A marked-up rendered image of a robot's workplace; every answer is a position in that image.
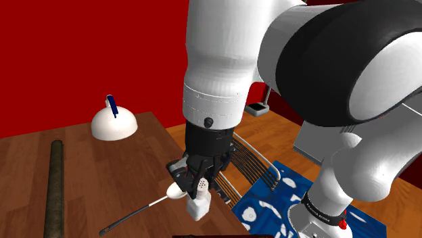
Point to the blue pen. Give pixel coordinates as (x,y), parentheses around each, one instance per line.
(113,106)

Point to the dark olive rod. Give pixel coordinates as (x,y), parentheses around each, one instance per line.
(55,191)

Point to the white salt shaker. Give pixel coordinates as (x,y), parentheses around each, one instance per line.
(198,206)

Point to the brown wooden table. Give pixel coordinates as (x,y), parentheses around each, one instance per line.
(108,178)

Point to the grey box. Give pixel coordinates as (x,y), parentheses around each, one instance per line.
(311,143)

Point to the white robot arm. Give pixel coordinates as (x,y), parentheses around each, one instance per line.
(227,59)

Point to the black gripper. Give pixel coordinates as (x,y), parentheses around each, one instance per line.
(207,141)

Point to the white upturned bowl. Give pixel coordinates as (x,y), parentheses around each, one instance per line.
(112,127)

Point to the blue patterned robot stand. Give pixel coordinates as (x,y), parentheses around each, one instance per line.
(263,201)

